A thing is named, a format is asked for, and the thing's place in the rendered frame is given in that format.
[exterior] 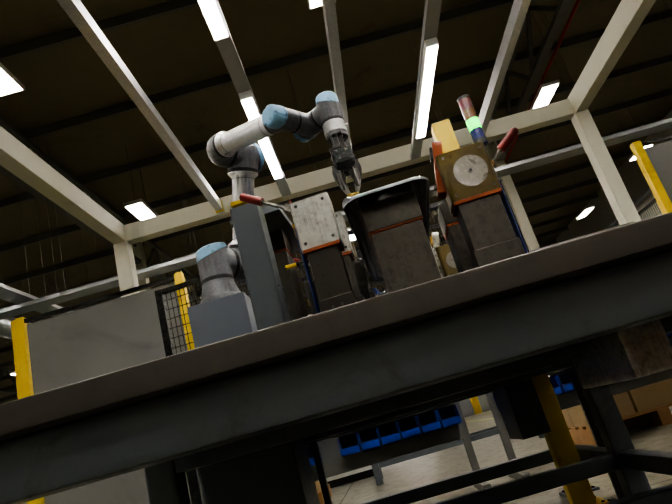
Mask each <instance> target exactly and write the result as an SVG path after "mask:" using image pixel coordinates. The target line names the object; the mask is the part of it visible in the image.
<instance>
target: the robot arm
mask: <svg viewBox="0 0 672 504"><path fill-rule="evenodd" d="M315 101H316V107H315V108H314V109H313V110H311V111H310V112H309V113H304V112H300V111H297V110H293V109H290V108H286V107H283V106H281V105H275V104H269V105H267V106H266V108H265V109H264V110H263V113H262V115H260V116H258V117H256V118H254V119H252V120H250V121H248V122H246V123H244V124H242V125H240V126H238V127H236V128H233V129H231V130H229V131H227V132H226V131H221V132H218V133H216V134H215V135H213V136H212V137H211V138H210V139H209V141H208V143H207V147H206V151H207V155H208V157H209V159H210V160H211V161H212V162H213V163H214V164H216V165H218V166H220V167H225V168H228V176H229V177H230V178H231V179H232V202H234V201H237V200H240V199H239V196H240V194H242V193H245V194H249V195H253V196H255V191H254V179H255V178H256V177H257V176H258V172H259V171H260V170H261V169H262V165H263V164H264V154H263V151H262V149H261V147H260V146H259V145H258V144H256V142H258V141H261V140H263V139H265V138H268V137H270V136H272V135H274V134H277V133H279V132H281V131H285V132H289V133H293V135H294V136H295V138H296V139H297V140H299V141H300V142H303V143H306V142H308V141H310V140H311V139H313V138H315V137H316V135H318V134H319V133H320V132H321V131H324V135H325V138H326V139H327V143H328V144H330V145H333V148H330V149H329V153H330V156H331V160H332V164H333V166H332V174H333V177H334V179H335V181H336V182H337V183H338V185H339V186H340V187H341V189H342V190H343V192H344V193H345V194H346V195H348V194H351V192H350V191H349V189H348V184H347V183H346V181H347V176H350V175H351V178H352V179H353V184H354V186H355V192H359V191H360V187H361V177H362V168H361V165H360V163H359V161H358V159H355V154H353V151H352V148H351V144H350V142H349V143H344V142H345V141H346V140H347V139H348V137H349V136H348V133H347V128H346V126H348V124H347V123H345V120H344V117H343V113H342V110H341V106H340V102H339V100H338V97H337V95H336V93H334V92H332V91H324V92H322V93H320V94H318V95H317V97H316V99H315ZM331 150H332V151H331ZM196 259H197V262H196V263H197V265H198V270H199V275H200V280H201V284H202V296H201V303H205V302H208V301H212V300H215V299H219V298H222V297H226V296H229V295H233V294H236V293H240V290H239V288H238V287H237V285H236V284H235V282H234V280H246V278H245V274H244V269H243V265H242V261H241V257H240V252H239V248H238V244H237V239H236V235H235V231H234V228H233V241H232V242H231V243H230V244H229V249H228V248H227V245H226V243H224V242H215V243H211V244H208V245H205V246H203V247H202V248H200V249H199V250H198V251H197V252H196Z"/></svg>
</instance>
